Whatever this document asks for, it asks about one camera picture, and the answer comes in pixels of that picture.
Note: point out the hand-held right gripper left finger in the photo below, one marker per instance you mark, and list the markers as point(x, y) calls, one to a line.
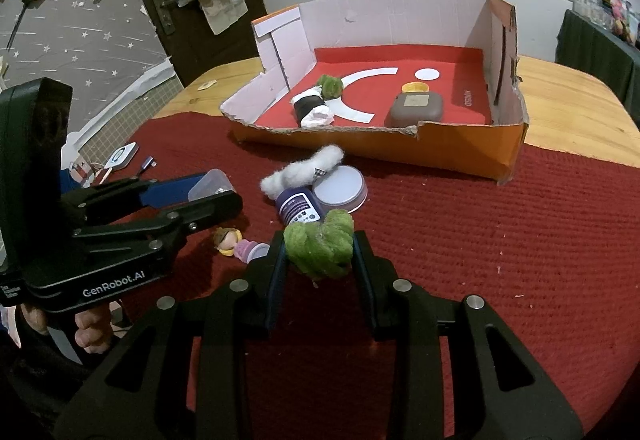
point(276, 290)

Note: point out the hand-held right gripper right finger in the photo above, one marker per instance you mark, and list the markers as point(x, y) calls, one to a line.
point(364, 280)

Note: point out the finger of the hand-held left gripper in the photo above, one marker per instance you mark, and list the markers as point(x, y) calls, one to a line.
point(165, 192)
point(210, 210)

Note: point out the clear plastic cup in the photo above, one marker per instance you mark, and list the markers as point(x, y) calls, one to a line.
point(215, 182)

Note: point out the small doll figure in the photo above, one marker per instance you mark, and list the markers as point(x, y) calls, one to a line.
point(227, 240)

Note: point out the green plush toy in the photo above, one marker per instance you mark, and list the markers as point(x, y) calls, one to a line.
point(320, 242)
point(330, 85)

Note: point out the dark blue bottle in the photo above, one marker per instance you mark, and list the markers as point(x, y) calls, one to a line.
point(300, 207)

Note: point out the round pale lid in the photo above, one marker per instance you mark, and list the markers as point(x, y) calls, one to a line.
point(340, 185)

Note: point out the white fluffy plush toy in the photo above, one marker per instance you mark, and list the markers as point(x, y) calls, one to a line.
point(300, 167)

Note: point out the black and white plush roll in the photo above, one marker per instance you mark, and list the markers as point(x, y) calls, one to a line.
point(310, 107)

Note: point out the orange cardboard box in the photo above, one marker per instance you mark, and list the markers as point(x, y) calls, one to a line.
point(450, 150)

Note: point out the brown case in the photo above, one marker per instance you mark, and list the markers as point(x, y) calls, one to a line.
point(415, 112)

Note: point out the yellow bottle cap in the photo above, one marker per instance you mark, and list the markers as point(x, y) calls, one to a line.
point(415, 87)

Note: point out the person's left hand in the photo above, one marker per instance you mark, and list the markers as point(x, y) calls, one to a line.
point(95, 332)

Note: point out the white power bank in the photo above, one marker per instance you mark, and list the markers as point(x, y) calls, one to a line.
point(122, 155)

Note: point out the small white tag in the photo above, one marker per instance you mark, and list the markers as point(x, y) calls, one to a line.
point(206, 85)

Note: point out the red knitted mat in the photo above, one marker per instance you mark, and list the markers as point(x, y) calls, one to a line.
point(500, 245)

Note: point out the dark green covered table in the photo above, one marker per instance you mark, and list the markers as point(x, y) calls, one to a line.
point(595, 50)

